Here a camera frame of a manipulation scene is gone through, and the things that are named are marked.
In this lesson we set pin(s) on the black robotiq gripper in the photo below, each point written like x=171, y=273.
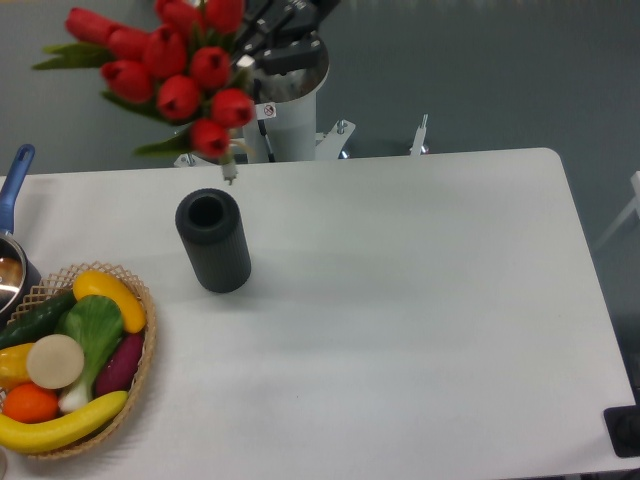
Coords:
x=267, y=24

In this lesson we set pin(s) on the red tulip bouquet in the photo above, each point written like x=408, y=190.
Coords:
x=186, y=73

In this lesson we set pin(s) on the dark grey ribbed vase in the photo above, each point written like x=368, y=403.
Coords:
x=210, y=226

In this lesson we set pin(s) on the woven wicker basket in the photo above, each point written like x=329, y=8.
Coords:
x=61, y=282

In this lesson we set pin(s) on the green bok choy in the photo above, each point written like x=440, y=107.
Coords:
x=96, y=324

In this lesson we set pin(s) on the green cucumber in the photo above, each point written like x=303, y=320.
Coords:
x=38, y=322

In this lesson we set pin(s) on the purple eggplant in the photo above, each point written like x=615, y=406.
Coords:
x=119, y=371

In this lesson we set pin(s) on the beige round disc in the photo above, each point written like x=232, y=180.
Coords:
x=55, y=361

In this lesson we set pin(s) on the yellow bell pepper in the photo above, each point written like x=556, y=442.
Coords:
x=13, y=369

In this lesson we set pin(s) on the orange fruit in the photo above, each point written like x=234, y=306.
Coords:
x=30, y=403

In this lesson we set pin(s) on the yellow banana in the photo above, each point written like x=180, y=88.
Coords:
x=60, y=432

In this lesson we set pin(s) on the black device at edge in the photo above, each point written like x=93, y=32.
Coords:
x=623, y=429

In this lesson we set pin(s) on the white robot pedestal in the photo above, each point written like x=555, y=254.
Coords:
x=284, y=128

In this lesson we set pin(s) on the white table leg bracket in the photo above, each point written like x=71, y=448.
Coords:
x=419, y=146

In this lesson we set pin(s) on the blue handled saucepan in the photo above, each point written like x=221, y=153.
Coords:
x=18, y=274

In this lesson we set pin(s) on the white chair frame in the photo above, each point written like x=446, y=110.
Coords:
x=624, y=221

